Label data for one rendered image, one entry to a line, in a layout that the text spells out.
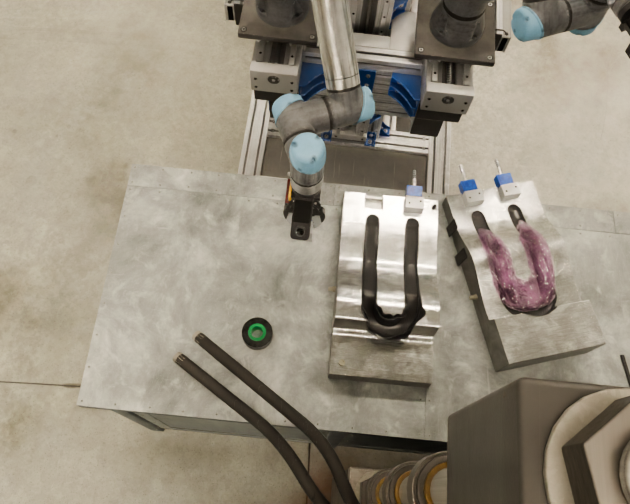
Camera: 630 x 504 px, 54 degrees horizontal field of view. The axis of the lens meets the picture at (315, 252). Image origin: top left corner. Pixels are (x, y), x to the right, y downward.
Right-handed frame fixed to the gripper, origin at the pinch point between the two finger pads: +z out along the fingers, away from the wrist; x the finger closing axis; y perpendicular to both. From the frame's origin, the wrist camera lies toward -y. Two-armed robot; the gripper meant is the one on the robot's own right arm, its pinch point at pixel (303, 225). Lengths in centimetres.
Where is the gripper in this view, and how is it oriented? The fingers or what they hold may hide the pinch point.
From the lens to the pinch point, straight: 159.4
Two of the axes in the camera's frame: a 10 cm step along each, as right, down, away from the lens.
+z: -0.4, 3.7, 9.3
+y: 0.9, -9.2, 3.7
